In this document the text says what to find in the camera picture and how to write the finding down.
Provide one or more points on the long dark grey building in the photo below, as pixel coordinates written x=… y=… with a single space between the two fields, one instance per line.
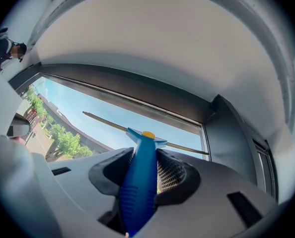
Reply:
x=63 y=119

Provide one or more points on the large window glass pane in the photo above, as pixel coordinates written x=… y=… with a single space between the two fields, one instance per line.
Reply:
x=100 y=103

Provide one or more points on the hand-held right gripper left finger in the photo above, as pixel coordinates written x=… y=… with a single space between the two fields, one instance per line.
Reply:
x=75 y=177

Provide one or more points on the narrow window glass pane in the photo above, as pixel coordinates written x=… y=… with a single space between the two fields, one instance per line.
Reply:
x=263 y=172

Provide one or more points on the leaning roadside tree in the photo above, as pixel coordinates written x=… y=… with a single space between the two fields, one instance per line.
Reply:
x=70 y=142

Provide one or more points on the red banner sign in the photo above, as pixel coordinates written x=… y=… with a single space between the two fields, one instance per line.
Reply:
x=31 y=114

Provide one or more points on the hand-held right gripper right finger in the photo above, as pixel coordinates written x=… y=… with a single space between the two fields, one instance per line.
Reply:
x=212 y=182

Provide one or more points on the row of small street trees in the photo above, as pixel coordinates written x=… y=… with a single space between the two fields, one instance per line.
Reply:
x=35 y=103

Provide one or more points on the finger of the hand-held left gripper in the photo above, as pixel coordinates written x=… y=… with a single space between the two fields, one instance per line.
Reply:
x=18 y=129

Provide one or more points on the blue squeegee with brass blade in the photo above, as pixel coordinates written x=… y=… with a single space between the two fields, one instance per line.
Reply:
x=137 y=182

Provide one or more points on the black window frame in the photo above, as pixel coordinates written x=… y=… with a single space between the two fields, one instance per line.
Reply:
x=137 y=88

